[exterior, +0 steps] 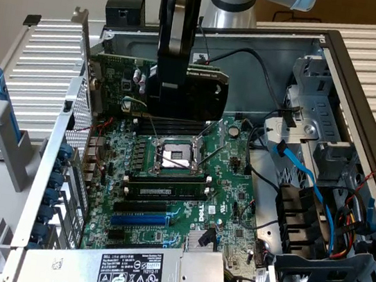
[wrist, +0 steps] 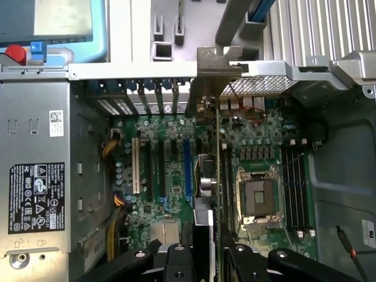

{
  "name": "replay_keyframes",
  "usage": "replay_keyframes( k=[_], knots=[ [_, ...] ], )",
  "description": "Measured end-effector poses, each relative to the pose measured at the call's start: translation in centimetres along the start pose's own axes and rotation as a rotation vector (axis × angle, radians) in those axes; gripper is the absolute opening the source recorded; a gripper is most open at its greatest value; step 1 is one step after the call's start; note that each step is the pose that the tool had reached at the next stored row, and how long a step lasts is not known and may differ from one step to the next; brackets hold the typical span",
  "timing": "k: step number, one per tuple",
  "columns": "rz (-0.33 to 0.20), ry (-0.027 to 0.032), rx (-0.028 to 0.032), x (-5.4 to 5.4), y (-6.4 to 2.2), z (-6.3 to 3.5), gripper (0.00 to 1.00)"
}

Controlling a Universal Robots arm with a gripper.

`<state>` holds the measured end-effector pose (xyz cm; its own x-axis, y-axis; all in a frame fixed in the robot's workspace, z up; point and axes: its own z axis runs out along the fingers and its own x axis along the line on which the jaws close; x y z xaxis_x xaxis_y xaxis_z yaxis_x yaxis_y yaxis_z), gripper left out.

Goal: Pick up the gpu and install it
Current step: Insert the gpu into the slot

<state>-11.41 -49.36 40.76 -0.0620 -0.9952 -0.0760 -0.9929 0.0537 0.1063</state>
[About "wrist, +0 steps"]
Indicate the blue grey teach pendant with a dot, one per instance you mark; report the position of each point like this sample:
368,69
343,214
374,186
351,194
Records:
17,17

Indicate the green motherboard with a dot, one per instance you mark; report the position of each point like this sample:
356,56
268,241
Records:
176,182

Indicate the CPU socket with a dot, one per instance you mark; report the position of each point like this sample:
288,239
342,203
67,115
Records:
258,196

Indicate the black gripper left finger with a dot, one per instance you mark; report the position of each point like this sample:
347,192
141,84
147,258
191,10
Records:
179,264

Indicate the white expansion slot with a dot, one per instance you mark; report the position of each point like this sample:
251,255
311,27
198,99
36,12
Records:
135,167

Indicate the short black expansion slot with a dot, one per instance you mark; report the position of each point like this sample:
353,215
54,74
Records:
174,149

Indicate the grey metal PC case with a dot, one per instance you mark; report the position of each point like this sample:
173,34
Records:
346,164

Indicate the grey plastic parts rack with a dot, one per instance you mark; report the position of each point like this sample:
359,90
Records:
141,29

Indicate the silver power supply with label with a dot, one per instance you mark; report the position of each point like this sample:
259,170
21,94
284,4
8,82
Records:
29,132

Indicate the black RAM slot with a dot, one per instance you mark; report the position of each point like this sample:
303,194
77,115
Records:
288,188
308,188
224,145
232,191
301,188
294,188

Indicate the blue expansion slot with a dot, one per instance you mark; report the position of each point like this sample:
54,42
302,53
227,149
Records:
187,170

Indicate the silver chipset heatsink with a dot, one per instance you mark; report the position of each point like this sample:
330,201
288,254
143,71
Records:
164,232

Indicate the long black expansion slot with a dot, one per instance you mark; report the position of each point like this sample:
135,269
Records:
161,170

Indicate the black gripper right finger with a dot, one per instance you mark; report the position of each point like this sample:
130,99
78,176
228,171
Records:
243,264

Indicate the thin metal locking lever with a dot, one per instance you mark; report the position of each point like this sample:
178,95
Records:
290,162

